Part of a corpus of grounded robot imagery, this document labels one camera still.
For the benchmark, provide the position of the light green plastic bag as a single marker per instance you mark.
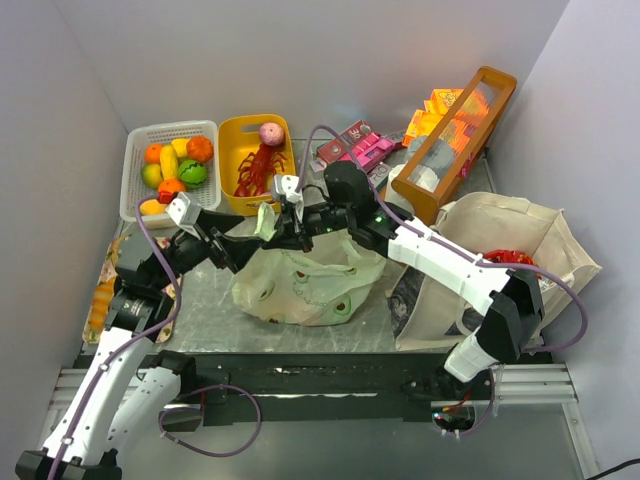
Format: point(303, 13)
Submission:
point(321, 288)

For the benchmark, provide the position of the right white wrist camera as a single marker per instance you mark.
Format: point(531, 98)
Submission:
point(285, 191)

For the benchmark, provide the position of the beige canvas tote bag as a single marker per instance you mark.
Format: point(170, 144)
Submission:
point(426, 315)

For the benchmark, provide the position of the red toy lobster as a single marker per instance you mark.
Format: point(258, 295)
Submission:
point(257, 166)

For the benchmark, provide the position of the large red snack bag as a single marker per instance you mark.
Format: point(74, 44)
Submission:
point(503, 256)

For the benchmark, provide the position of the pink toy onion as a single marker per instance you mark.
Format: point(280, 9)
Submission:
point(271, 134)

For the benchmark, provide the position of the wooden snack tray box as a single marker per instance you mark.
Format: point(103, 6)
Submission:
point(419, 185)

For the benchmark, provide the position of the white black box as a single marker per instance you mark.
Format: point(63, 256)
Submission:
point(382, 174)

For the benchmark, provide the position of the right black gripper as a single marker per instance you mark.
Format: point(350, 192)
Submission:
point(298, 228)

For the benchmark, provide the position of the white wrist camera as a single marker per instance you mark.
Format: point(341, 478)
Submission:
point(184, 211)
point(285, 191)

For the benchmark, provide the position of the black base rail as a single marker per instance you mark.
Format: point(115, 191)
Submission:
point(355, 386)

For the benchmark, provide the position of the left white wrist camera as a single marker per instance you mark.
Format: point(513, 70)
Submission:
point(184, 211)

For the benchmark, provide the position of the orange toy pumpkin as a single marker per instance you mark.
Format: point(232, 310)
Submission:
point(200, 149)

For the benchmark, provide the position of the dark red box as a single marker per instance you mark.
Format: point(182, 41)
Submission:
point(358, 137)

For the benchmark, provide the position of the yellow toy mango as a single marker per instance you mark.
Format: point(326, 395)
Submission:
point(151, 207)

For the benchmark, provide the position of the toy orange fruit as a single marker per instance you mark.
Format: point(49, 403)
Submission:
point(169, 189)

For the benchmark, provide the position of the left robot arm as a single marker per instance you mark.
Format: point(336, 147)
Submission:
point(102, 421)

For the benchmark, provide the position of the orange cracker boxes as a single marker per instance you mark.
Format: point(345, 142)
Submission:
point(457, 133)

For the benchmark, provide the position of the floral bread tray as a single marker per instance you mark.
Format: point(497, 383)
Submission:
point(104, 291)

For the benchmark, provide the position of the yellow toy corn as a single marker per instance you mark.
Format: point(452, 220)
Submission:
point(168, 161)

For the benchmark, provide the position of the white plastic fruit basket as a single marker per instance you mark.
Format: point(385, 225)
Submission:
point(142, 173)

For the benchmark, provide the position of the pink box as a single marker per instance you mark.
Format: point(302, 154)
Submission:
point(370, 156)

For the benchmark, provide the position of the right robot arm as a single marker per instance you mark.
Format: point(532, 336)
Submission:
point(508, 297)

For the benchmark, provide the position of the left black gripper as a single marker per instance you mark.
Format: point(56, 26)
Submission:
point(218, 245)

